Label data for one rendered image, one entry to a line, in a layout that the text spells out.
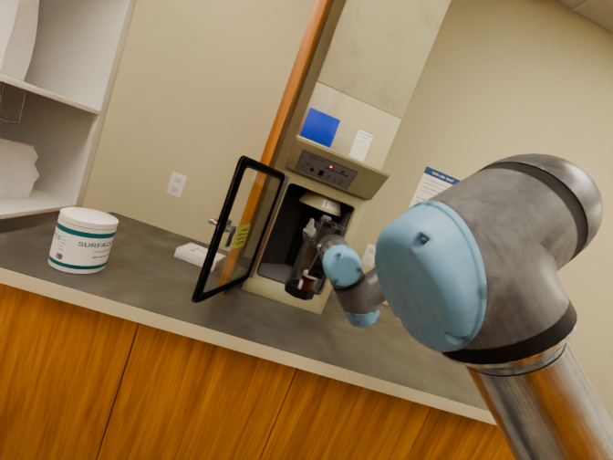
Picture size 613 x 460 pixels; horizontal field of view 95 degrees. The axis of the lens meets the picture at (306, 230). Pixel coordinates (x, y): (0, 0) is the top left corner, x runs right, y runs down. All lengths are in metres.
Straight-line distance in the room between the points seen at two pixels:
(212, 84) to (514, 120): 1.52
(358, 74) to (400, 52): 0.16
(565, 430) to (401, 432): 0.82
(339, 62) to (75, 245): 0.94
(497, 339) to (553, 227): 0.10
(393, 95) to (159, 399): 1.19
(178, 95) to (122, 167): 0.43
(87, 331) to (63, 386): 0.18
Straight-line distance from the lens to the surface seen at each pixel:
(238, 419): 1.01
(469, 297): 0.23
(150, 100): 1.58
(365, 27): 1.14
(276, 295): 1.08
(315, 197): 1.04
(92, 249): 0.95
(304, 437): 1.06
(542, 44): 2.03
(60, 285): 0.92
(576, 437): 0.34
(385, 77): 1.11
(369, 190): 0.99
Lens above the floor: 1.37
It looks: 8 degrees down
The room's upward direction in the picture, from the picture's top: 21 degrees clockwise
